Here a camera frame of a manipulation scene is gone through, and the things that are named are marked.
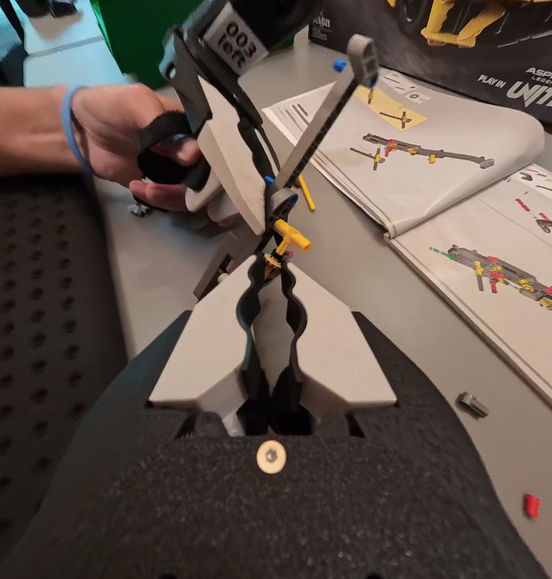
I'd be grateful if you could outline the green storage bin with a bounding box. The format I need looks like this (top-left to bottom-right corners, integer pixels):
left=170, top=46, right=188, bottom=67
left=90, top=0, right=209, bottom=89

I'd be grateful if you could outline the grey lego beam assembly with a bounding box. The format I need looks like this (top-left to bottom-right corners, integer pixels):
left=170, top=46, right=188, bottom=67
left=194, top=34, right=380, bottom=300

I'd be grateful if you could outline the lego instruction booklet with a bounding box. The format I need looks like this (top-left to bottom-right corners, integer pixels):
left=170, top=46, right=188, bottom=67
left=262, top=68, right=552, bottom=417

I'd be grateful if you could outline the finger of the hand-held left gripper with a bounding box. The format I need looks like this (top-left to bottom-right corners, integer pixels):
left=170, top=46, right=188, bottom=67
left=196, top=77, right=279, bottom=237

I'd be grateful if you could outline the long yellow lego axle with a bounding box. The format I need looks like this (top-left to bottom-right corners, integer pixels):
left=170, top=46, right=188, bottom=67
left=298, top=174, right=316, bottom=212

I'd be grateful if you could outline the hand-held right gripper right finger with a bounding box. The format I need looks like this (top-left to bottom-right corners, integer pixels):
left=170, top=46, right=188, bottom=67
left=280, top=261, right=398, bottom=418

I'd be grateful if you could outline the person's left hand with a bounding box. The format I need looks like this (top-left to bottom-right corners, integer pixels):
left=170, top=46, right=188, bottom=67
left=70, top=83, right=235, bottom=228

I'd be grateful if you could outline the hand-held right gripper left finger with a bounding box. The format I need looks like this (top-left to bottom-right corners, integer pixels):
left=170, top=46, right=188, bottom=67
left=149, top=255, right=264, bottom=411

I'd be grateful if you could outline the lego set box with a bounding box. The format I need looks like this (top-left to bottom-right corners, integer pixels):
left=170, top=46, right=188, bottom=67
left=309, top=0, right=552, bottom=124

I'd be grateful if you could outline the blue wristband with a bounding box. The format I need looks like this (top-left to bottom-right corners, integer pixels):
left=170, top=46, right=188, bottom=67
left=60, top=85, right=98, bottom=176

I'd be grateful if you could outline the black perforated panel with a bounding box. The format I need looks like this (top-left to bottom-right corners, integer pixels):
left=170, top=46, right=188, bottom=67
left=0, top=174, right=127, bottom=579

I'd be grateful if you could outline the dark grey lego connector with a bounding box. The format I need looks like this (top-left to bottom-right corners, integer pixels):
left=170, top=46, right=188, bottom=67
left=457, top=393, right=489, bottom=418

